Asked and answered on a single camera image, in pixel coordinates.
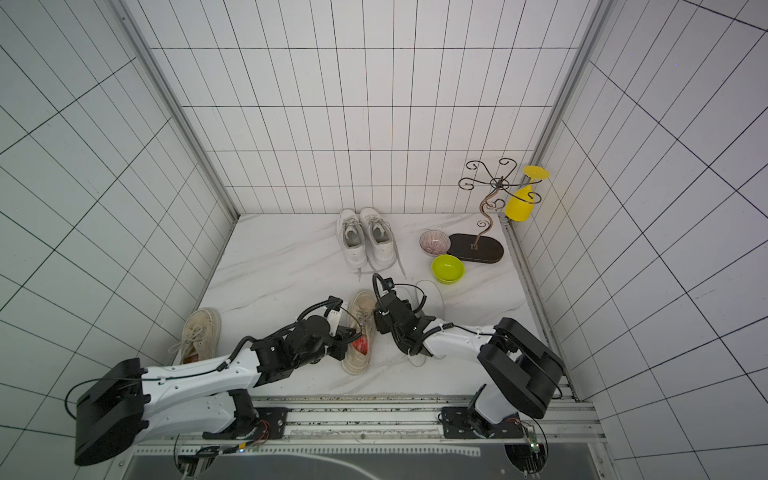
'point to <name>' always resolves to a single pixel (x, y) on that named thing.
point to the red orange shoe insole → (361, 344)
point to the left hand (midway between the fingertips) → (350, 336)
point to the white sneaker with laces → (379, 239)
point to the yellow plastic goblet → (519, 207)
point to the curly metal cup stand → (495, 184)
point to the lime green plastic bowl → (447, 269)
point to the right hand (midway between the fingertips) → (387, 301)
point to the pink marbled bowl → (434, 243)
